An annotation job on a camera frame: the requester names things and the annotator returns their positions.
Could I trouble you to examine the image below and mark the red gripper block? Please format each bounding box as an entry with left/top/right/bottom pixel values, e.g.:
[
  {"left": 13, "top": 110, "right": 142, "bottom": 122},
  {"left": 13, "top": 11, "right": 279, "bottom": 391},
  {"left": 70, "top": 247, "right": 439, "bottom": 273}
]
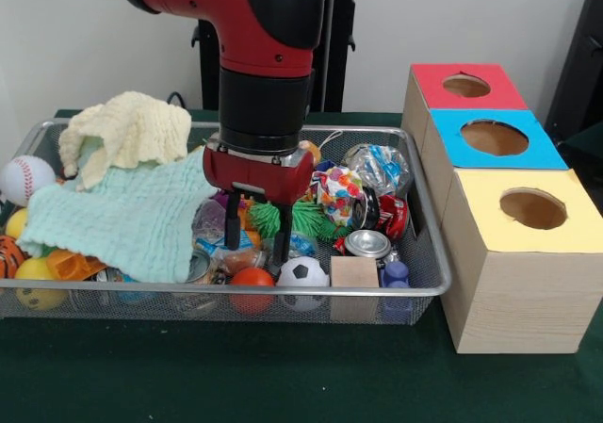
[{"left": 202, "top": 147, "right": 316, "bottom": 267}]

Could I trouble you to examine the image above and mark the cream yellow cloth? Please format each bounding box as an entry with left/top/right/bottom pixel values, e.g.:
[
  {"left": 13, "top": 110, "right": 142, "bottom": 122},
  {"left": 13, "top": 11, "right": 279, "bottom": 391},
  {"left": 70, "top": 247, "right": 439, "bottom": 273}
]
[{"left": 57, "top": 90, "right": 193, "bottom": 192}]

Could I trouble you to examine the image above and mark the clear mesh bin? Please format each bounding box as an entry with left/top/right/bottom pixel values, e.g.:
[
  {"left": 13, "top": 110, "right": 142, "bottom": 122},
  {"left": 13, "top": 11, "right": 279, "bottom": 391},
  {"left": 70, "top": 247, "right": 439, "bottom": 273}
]
[{"left": 0, "top": 117, "right": 452, "bottom": 325}]

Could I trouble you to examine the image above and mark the wooden box with three holes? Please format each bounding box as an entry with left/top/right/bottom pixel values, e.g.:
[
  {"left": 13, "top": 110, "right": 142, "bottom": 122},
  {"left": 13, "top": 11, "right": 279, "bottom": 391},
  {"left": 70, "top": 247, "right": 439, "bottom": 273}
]
[{"left": 400, "top": 62, "right": 603, "bottom": 354}]

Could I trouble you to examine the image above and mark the orange red ball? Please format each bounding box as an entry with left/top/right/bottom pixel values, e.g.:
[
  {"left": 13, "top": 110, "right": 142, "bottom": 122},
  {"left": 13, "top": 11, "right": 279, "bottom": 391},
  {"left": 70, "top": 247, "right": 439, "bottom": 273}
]
[{"left": 229, "top": 267, "right": 277, "bottom": 316}]

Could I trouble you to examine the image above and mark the black and white soccer ball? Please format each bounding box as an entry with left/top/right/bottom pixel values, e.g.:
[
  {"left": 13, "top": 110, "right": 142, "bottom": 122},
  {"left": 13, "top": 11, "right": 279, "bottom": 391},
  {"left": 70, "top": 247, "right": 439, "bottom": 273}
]
[{"left": 275, "top": 256, "right": 331, "bottom": 311}]

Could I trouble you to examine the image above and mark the colourful dotted cloth bag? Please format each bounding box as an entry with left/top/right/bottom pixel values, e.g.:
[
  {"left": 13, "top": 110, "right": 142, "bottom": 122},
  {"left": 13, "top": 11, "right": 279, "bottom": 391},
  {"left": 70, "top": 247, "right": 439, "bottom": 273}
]
[{"left": 310, "top": 166, "right": 368, "bottom": 229}]

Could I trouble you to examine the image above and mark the wooden cube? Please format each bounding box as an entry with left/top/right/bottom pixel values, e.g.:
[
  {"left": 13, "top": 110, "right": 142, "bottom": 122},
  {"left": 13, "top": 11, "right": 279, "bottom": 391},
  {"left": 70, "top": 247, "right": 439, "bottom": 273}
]
[{"left": 329, "top": 255, "right": 381, "bottom": 321}]

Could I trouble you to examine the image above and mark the crushed silver can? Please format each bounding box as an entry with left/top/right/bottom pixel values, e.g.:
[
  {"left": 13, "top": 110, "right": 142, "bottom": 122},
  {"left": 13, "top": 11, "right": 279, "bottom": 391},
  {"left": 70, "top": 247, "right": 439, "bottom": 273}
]
[{"left": 343, "top": 229, "right": 392, "bottom": 260}]

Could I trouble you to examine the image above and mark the mint green cloth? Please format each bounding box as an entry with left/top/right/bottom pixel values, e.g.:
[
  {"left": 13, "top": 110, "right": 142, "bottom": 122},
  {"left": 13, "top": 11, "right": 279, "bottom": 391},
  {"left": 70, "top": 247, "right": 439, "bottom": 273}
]
[{"left": 17, "top": 147, "right": 222, "bottom": 284}]

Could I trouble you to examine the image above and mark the crushed red soda can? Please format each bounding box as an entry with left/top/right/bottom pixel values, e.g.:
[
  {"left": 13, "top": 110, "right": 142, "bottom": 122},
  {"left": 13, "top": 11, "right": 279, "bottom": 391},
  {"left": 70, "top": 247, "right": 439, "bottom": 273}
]
[{"left": 350, "top": 187, "right": 410, "bottom": 241}]

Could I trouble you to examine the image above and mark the large crumpled clear bottle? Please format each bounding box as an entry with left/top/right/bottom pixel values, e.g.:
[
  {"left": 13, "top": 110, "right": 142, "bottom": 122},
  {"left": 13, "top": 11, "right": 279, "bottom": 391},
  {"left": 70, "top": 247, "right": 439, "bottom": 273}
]
[{"left": 342, "top": 143, "right": 415, "bottom": 198}]

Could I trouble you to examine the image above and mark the white baseball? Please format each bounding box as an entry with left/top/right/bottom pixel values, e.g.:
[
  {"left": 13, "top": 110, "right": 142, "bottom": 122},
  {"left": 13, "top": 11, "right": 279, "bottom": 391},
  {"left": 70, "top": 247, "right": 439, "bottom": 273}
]
[{"left": 0, "top": 155, "right": 57, "bottom": 206}]

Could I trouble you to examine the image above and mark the side table with green cloth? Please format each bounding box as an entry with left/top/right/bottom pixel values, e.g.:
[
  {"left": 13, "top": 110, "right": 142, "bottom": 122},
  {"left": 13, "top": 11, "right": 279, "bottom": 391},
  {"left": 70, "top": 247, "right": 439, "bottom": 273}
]
[{"left": 555, "top": 123, "right": 603, "bottom": 198}]

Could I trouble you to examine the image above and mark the black chair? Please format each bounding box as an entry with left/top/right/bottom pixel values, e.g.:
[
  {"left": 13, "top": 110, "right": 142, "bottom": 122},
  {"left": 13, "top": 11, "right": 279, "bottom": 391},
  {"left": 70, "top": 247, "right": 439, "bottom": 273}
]
[{"left": 544, "top": 0, "right": 603, "bottom": 137}]

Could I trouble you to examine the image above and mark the black cable loop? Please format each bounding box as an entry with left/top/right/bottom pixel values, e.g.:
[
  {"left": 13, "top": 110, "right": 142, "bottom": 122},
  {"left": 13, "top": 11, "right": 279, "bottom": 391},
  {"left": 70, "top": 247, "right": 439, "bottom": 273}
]
[{"left": 163, "top": 90, "right": 190, "bottom": 111}]

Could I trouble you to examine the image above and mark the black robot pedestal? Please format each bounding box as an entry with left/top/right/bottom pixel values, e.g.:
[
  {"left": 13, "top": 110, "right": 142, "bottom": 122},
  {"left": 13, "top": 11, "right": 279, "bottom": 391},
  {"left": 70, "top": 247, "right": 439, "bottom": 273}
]
[{"left": 190, "top": 0, "right": 381, "bottom": 113}]

